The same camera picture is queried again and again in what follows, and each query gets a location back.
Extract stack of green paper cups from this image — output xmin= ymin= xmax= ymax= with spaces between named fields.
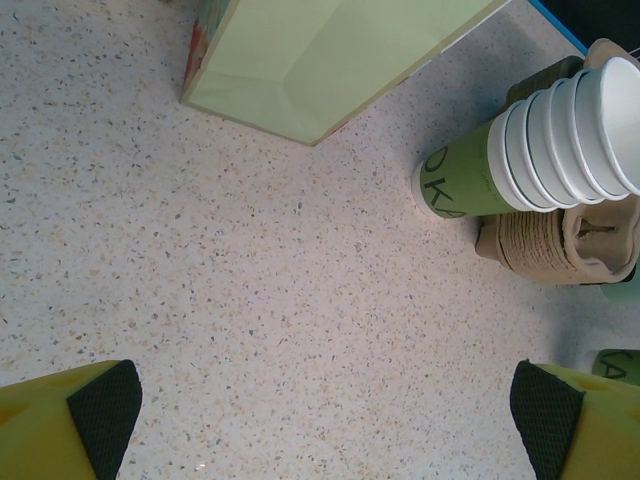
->
xmin=411 ymin=55 xmax=640 ymax=222

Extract green paper bag white handles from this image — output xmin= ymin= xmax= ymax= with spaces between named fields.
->
xmin=178 ymin=0 xmax=514 ymax=148

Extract stack of brown pulp carriers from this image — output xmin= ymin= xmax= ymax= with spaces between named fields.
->
xmin=473 ymin=38 xmax=640 ymax=290

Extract pale green straw holder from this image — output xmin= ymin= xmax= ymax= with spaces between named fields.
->
xmin=598 ymin=277 xmax=640 ymax=302

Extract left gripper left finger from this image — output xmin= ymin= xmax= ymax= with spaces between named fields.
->
xmin=0 ymin=358 xmax=144 ymax=480

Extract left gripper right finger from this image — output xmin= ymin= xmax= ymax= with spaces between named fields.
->
xmin=509 ymin=359 xmax=640 ymax=480

